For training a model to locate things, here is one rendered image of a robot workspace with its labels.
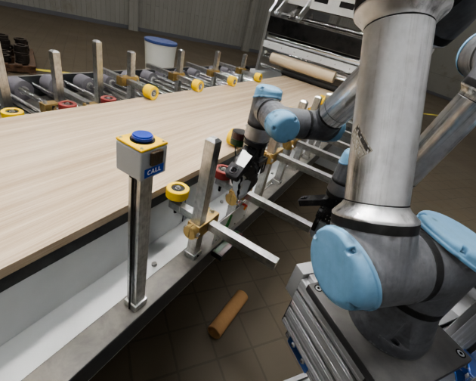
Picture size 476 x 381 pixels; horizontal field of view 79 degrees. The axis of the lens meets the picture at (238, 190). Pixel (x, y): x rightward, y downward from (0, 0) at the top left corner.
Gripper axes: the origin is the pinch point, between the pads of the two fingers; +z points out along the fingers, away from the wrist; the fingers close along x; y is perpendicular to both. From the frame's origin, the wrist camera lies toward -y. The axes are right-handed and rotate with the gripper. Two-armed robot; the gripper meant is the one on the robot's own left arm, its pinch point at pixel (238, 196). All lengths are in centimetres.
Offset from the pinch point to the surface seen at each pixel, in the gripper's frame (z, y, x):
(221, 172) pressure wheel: 5.5, 16.8, 16.8
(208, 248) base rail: 26.0, -2.3, 5.5
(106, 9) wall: 55, 652, 898
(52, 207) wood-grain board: 6, -38, 37
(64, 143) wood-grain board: 6, -14, 69
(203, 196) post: -1.3, -10.4, 6.5
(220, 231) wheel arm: 11.6, -6.3, 0.3
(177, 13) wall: 22, 837, 766
